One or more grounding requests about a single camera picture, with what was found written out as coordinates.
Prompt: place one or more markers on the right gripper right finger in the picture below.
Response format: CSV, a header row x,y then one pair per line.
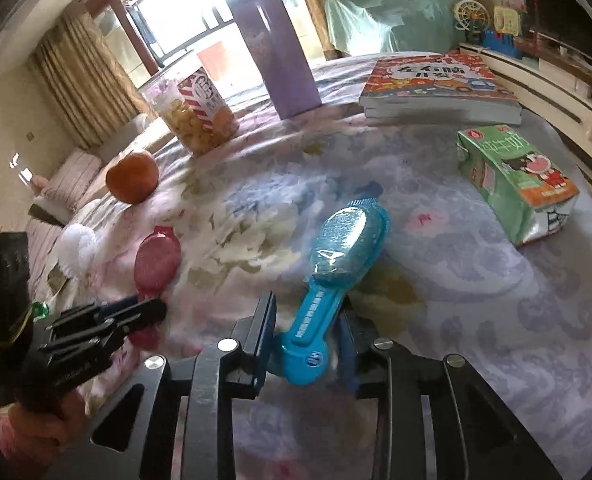
x,y
433,415

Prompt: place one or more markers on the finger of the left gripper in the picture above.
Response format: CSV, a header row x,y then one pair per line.
x,y
98,321

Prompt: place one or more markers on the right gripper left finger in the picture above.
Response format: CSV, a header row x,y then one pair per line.
x,y
176,416

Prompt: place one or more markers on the pink hairbrush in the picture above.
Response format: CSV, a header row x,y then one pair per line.
x,y
157,262

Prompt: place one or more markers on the blue glitter hairbrush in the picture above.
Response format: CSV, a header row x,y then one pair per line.
x,y
348,243

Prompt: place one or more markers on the left hand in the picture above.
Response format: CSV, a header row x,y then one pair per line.
x,y
31,442

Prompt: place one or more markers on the white fluffy ball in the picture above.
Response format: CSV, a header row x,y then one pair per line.
x,y
75,250

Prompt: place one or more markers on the pink striped sofa cushion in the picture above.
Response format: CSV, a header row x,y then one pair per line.
x,y
73,179

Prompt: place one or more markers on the orange fruit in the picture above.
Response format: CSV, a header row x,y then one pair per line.
x,y
133,178

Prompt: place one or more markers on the green milk carton box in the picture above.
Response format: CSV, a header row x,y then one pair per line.
x,y
531,197

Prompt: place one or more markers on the beige curtain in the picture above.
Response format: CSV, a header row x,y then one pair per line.
x,y
92,93

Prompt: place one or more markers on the clear snack jar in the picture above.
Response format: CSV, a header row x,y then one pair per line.
x,y
193,109

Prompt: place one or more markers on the stack of children's books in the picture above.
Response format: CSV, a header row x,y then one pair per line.
x,y
438,88

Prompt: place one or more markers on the white TV cabinet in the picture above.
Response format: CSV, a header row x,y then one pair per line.
x,y
562,108

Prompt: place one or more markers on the purple tumbler bottle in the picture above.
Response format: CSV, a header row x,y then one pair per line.
x,y
272,42

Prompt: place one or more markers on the blue toy vehicle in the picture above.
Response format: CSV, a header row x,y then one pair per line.
x,y
501,43

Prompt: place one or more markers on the teal covered furniture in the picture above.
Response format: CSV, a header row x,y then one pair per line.
x,y
358,27

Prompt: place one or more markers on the toy ferris wheel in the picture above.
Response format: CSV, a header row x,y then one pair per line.
x,y
472,18

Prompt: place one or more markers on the yellow toy telephone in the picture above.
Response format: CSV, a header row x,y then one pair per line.
x,y
506,21

